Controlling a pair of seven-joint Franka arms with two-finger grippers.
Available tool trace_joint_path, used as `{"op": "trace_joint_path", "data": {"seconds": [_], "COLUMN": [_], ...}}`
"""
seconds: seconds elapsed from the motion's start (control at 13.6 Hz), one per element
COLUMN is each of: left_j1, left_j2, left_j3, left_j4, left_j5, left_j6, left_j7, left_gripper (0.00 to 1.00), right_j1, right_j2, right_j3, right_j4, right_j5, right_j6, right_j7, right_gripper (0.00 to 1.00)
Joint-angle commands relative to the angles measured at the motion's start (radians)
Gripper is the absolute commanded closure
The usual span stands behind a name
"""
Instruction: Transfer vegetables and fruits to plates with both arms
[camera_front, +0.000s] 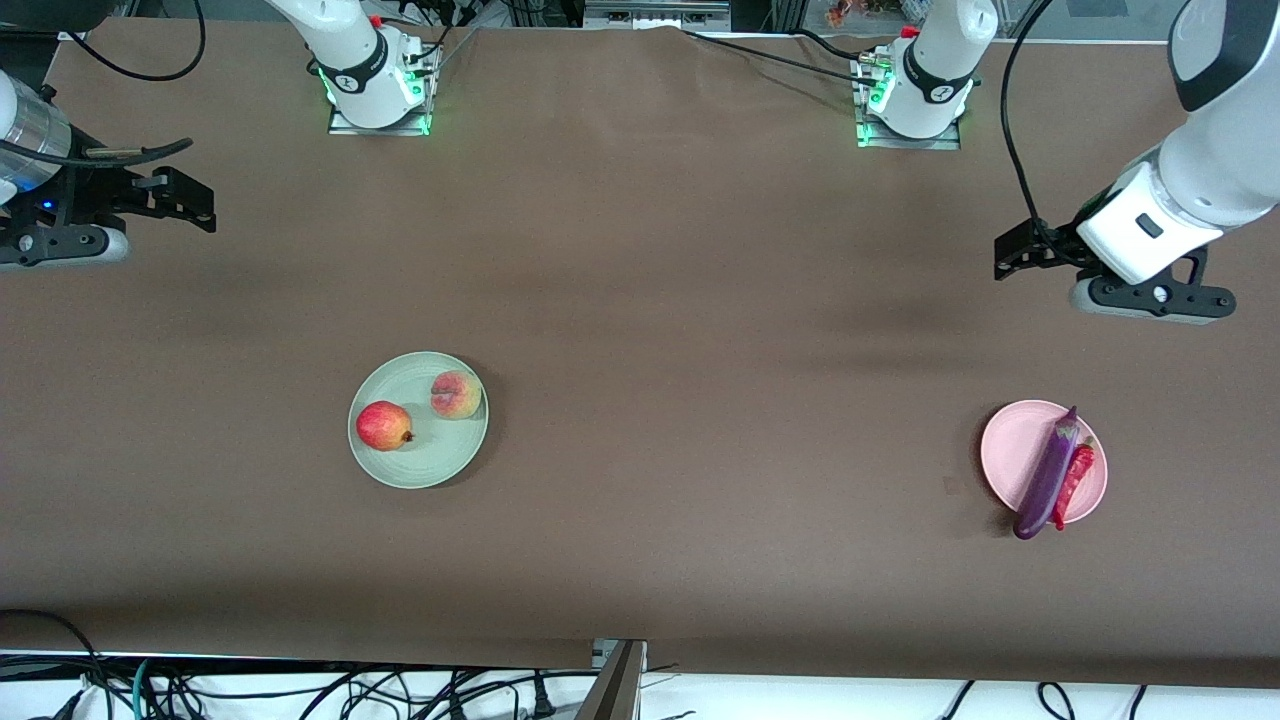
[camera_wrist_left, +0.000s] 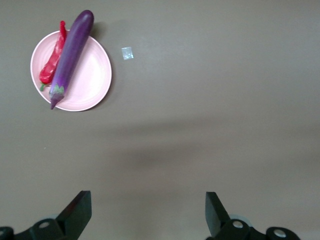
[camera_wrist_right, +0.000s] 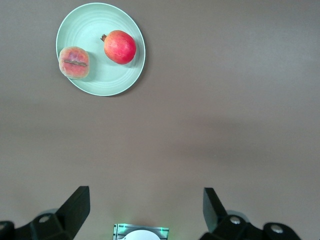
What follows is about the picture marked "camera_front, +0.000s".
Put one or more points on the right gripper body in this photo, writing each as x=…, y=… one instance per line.
x=108, y=190

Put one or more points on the purple eggplant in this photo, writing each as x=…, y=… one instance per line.
x=1045, y=480

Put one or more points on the red chili pepper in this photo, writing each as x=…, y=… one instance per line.
x=1075, y=480

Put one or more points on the red pomegranate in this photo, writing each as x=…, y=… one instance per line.
x=383, y=427

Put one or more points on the yellow-red peach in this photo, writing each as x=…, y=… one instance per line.
x=455, y=395

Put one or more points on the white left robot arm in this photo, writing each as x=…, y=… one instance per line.
x=935, y=60

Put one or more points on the pink round plate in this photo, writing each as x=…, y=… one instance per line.
x=1015, y=450

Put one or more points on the pale green round plate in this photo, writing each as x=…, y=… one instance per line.
x=440, y=455

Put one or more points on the grey metal box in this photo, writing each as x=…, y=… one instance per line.
x=655, y=14

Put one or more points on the brown table cloth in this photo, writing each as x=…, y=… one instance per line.
x=640, y=560

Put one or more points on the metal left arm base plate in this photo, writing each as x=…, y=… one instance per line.
x=905, y=142

